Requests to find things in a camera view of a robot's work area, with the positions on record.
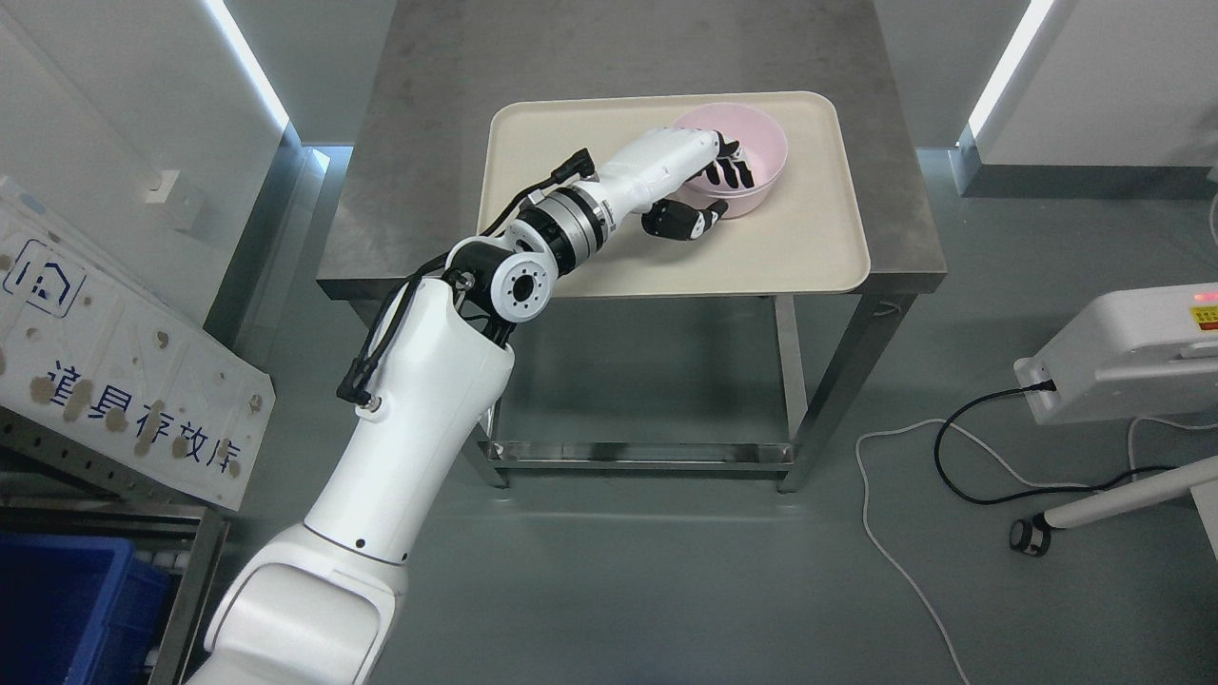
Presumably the metal shelf rack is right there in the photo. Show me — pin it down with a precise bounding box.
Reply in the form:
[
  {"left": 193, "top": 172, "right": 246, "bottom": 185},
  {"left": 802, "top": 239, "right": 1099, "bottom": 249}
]
[{"left": 1, "top": 410, "right": 229, "bottom": 684}]

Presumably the white machine on stand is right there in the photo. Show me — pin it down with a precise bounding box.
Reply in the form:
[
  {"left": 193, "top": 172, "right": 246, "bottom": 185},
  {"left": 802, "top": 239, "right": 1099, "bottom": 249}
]
[{"left": 1009, "top": 283, "right": 1217, "bottom": 557}]

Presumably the white wall socket box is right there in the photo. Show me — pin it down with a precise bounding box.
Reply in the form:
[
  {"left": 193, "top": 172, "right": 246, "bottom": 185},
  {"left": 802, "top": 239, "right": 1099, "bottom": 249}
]
[{"left": 144, "top": 169, "right": 206, "bottom": 234}]

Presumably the stainless steel table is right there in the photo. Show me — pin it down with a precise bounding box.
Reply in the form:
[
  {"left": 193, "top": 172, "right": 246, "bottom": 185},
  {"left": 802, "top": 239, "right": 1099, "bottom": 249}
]
[{"left": 315, "top": 0, "right": 950, "bottom": 495}]

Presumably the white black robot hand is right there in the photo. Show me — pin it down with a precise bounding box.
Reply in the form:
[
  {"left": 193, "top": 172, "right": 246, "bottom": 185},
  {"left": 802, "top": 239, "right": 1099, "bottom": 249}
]
[{"left": 579, "top": 128, "right": 758, "bottom": 243}]

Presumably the blue plastic bin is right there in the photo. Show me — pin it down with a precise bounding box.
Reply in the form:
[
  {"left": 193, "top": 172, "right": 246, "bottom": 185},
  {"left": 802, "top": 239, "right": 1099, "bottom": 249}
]
[{"left": 1, "top": 531, "right": 171, "bottom": 684}]

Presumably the black power cable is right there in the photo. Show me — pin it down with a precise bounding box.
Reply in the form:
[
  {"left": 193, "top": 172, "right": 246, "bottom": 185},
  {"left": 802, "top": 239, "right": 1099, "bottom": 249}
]
[{"left": 934, "top": 382, "right": 1177, "bottom": 506}]

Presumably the pink bowl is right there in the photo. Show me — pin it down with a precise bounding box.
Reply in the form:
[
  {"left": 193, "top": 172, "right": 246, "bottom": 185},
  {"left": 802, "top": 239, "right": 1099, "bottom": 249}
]
[{"left": 674, "top": 104, "right": 788, "bottom": 219}]

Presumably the beige plastic tray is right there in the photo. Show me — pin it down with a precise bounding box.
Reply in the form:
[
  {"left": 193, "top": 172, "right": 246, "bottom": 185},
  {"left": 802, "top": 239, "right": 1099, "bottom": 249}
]
[{"left": 476, "top": 91, "right": 871, "bottom": 299}]

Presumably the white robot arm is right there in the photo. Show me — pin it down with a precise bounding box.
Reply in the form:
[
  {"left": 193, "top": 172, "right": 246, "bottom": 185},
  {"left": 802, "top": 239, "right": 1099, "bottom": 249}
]
[{"left": 188, "top": 150, "right": 610, "bottom": 684}]

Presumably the white sign board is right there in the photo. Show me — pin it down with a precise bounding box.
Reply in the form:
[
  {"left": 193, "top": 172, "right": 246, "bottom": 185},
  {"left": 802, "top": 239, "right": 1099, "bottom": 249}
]
[{"left": 1, "top": 177, "right": 276, "bottom": 512}]

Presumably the white cable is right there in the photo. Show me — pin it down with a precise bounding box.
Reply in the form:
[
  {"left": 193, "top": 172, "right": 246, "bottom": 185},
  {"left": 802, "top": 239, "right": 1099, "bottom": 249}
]
[{"left": 856, "top": 418, "right": 1218, "bottom": 685}]

